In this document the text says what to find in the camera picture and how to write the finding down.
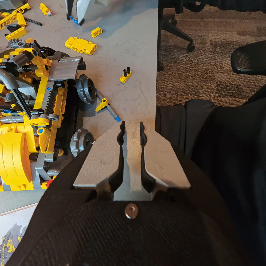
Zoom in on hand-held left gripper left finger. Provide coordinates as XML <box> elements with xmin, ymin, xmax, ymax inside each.
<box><xmin>73</xmin><ymin>121</ymin><xmax>127</xmax><ymax>192</ymax></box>

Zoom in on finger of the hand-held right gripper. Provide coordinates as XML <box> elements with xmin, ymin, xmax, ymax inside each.
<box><xmin>75</xmin><ymin>0</ymin><xmax>92</xmax><ymax>26</ymax></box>
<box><xmin>65</xmin><ymin>0</ymin><xmax>74</xmax><ymax>21</ymax></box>

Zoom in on black perforated connector block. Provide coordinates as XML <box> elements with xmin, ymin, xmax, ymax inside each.
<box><xmin>4</xmin><ymin>23</ymin><xmax>21</xmax><ymax>33</ymax></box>

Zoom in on yellow rectangular brick panel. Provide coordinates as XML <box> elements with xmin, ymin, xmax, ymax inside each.
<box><xmin>65</xmin><ymin>37</ymin><xmax>97</xmax><ymax>55</ymax></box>

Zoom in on yellow grey brick vehicle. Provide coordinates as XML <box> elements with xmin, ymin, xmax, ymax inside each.
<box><xmin>0</xmin><ymin>38</ymin><xmax>96</xmax><ymax>191</ymax></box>

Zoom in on black office chair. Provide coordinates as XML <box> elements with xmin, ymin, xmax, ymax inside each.
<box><xmin>157</xmin><ymin>0</ymin><xmax>195</xmax><ymax>71</ymax></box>

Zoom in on white instruction booklet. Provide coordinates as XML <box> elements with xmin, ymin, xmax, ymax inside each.
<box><xmin>0</xmin><ymin>203</ymin><xmax>39</xmax><ymax>266</ymax></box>

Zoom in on grey brick battery hub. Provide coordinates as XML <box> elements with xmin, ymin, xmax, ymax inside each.
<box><xmin>0</xmin><ymin>0</ymin><xmax>25</xmax><ymax>10</ymax></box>

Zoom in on black brick axle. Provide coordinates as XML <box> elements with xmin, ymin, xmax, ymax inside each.
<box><xmin>24</xmin><ymin>17</ymin><xmax>42</xmax><ymax>26</ymax></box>

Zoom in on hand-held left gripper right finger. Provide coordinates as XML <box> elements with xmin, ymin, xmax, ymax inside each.
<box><xmin>140</xmin><ymin>122</ymin><xmax>191</xmax><ymax>193</ymax></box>

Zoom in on yellow flat wedge panel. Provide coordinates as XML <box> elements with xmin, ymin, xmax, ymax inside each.
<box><xmin>17</xmin><ymin>13</ymin><xmax>27</xmax><ymax>28</ymax></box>

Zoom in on grey axle blue tips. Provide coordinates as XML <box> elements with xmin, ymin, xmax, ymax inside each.
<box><xmin>95</xmin><ymin>89</ymin><xmax>121</xmax><ymax>122</ymax></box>

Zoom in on yellow thick brick beam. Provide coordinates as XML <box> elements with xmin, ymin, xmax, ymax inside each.
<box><xmin>0</xmin><ymin>3</ymin><xmax>31</xmax><ymax>30</ymax></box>

